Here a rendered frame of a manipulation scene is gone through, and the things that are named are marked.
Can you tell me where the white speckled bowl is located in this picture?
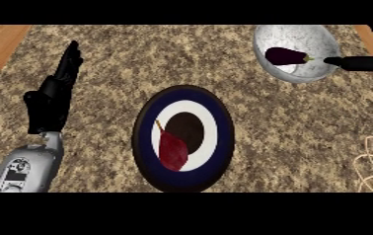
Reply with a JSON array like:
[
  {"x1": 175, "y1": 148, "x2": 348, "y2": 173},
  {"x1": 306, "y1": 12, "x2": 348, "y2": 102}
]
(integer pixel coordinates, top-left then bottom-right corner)
[{"x1": 252, "y1": 25, "x2": 342, "y2": 84}]

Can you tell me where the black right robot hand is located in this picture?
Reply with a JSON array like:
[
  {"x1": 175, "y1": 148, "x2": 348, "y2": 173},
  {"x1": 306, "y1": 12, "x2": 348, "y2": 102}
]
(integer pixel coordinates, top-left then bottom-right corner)
[{"x1": 321, "y1": 55, "x2": 373, "y2": 72}]

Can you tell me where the red pear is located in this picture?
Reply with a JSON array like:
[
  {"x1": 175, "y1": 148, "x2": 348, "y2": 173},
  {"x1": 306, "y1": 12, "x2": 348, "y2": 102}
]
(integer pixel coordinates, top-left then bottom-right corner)
[{"x1": 155, "y1": 119, "x2": 188, "y2": 172}]

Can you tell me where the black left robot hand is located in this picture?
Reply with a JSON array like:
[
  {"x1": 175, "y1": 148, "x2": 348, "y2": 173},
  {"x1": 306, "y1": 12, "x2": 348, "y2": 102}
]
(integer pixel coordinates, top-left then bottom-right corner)
[{"x1": 22, "y1": 39, "x2": 84, "y2": 135}]

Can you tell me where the dark purple eggplant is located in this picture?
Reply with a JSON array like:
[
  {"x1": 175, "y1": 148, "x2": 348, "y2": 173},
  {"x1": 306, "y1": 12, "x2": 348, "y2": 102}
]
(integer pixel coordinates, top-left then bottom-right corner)
[{"x1": 264, "y1": 46, "x2": 315, "y2": 66}]

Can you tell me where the blue and white round plate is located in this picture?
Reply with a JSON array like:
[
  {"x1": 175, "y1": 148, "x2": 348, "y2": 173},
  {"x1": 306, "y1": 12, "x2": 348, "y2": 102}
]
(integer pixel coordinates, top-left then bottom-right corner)
[{"x1": 131, "y1": 84, "x2": 236, "y2": 194}]

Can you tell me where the pale wire basket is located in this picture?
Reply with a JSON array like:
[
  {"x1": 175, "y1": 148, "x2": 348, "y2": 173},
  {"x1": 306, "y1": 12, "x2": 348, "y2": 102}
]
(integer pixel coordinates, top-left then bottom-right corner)
[{"x1": 352, "y1": 136, "x2": 373, "y2": 194}]

